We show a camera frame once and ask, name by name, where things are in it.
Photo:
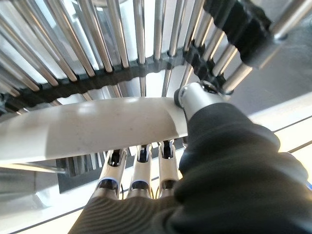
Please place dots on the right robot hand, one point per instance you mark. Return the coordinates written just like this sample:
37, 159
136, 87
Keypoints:
231, 170

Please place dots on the cream round plate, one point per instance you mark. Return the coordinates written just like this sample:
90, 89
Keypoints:
97, 126

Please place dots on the black steel-rod drying rack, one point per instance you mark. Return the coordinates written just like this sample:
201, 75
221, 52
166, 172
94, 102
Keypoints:
243, 36

